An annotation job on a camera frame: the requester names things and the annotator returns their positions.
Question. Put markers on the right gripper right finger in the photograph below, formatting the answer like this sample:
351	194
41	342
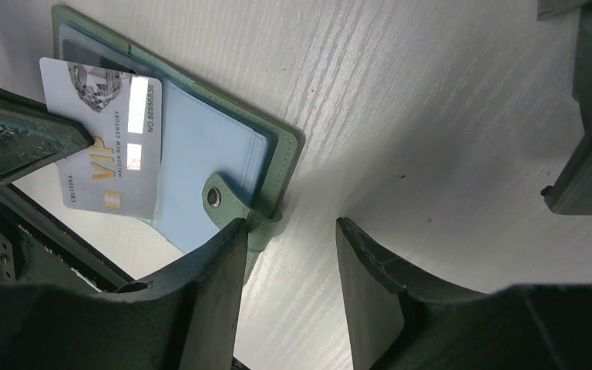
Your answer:
402	317

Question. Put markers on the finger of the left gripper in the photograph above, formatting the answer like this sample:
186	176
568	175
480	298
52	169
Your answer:
31	137

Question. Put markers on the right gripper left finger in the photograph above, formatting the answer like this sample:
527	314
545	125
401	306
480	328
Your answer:
183	316

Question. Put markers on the silver credit card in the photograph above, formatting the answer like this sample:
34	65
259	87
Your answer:
122	112

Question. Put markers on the green card holder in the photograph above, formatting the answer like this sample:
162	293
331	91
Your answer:
219	160

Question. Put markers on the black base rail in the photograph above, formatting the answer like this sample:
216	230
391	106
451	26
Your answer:
38	248

